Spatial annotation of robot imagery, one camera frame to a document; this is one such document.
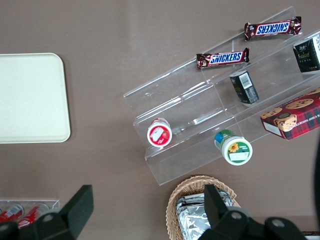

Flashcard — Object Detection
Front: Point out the beige plastic tray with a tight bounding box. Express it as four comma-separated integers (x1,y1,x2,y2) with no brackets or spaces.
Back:
0,52,72,144

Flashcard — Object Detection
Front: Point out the Snickers chocolate bar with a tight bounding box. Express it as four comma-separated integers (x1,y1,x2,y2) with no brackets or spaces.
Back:
244,16,303,42
195,47,251,70

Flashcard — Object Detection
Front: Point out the foil wrapped sandwich pack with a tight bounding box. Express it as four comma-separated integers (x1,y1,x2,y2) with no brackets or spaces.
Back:
176,199,213,240
174,189,236,209

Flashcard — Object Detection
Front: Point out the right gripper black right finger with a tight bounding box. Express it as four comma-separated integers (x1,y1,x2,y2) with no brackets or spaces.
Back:
199,184,265,240

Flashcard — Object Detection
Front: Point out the red strawberry yogurt cup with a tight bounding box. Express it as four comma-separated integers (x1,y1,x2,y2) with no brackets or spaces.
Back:
146,118,173,148

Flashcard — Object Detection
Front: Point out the green sunflower yogurt cup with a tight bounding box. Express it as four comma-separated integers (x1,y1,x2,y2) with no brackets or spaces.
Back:
213,129,253,166

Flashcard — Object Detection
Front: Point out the wicker basket with foil packs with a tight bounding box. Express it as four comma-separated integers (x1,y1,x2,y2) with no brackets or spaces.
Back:
165,174,242,240

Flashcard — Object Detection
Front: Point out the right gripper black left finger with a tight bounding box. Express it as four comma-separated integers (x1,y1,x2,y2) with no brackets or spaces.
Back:
18,184,95,240

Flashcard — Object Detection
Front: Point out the clear acrylic bottle rack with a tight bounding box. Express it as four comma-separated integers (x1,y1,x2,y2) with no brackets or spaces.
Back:
0,198,61,223

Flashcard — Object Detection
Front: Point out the red tartan cookie box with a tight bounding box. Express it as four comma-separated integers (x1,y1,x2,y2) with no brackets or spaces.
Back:
259,87,320,141

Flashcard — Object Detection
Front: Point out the black blurry cable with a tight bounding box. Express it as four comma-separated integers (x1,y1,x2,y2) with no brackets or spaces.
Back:
309,129,320,216

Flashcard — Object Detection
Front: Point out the black drink carton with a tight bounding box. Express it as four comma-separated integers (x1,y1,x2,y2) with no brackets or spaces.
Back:
229,70,260,105
292,33,320,74

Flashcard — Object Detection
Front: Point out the clear acrylic stepped shelf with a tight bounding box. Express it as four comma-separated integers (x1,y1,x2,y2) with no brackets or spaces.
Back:
122,6,320,186

